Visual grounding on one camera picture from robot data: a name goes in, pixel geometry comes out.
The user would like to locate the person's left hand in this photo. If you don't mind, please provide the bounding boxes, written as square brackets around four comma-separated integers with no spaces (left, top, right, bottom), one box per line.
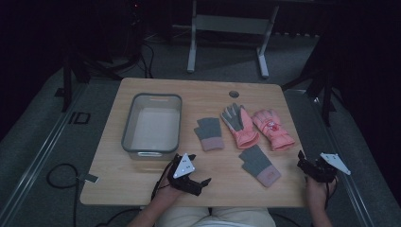
[153,180,186,206]

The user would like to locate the white metal stand frame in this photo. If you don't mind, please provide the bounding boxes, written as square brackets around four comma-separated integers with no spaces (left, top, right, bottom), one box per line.
[186,0,281,79]

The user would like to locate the pink glove with grey palm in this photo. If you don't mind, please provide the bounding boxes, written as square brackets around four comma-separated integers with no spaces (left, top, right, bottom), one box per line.
[219,102,261,150]

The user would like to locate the person's beige trousers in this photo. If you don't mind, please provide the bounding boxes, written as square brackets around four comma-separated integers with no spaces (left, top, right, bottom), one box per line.
[155,206,277,227]

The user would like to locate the pink glove with red print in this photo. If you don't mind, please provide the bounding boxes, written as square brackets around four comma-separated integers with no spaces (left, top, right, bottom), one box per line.
[251,108,296,152]

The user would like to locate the hand-held gripper cable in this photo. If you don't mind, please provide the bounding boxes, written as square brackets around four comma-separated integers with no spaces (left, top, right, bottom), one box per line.
[323,177,339,212]
[150,160,178,201]

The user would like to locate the person's right hand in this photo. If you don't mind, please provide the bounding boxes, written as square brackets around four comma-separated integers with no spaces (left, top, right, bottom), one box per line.
[304,175,338,211]

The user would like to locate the grey knit glove pink cuff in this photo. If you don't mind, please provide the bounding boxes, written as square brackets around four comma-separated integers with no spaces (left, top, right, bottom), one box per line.
[237,144,282,188]
[193,116,226,152]

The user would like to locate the right hand-held gripper cable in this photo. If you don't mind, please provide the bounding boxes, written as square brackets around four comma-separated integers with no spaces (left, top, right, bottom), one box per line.
[323,177,339,212]

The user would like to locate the black cable under table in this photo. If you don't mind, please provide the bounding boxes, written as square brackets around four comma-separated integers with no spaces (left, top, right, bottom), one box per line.
[94,207,142,227]

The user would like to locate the black background cable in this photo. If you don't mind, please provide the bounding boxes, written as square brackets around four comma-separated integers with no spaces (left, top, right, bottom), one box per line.
[138,41,156,79]

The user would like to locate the black tripod stand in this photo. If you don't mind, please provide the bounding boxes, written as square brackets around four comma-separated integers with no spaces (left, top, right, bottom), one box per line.
[281,31,341,128]
[54,27,145,114]

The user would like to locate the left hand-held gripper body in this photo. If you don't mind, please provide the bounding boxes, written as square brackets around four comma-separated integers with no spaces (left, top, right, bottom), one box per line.
[166,152,204,197]

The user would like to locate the metal floor rail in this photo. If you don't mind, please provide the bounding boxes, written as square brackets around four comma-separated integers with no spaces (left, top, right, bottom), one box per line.
[294,89,375,227]
[0,82,88,223]

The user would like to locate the left hand-held gripper cable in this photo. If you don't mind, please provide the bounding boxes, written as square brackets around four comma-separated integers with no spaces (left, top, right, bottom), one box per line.
[150,160,178,201]

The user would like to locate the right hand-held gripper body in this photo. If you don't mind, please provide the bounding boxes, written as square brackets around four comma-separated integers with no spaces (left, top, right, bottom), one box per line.
[303,152,352,184]

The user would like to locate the grey plastic storage bin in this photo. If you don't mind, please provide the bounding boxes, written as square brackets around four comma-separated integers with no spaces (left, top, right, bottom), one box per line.
[121,93,183,161]

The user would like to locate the black floor cable loop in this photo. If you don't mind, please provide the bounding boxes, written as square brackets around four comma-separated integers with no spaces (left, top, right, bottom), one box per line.
[45,163,80,227]

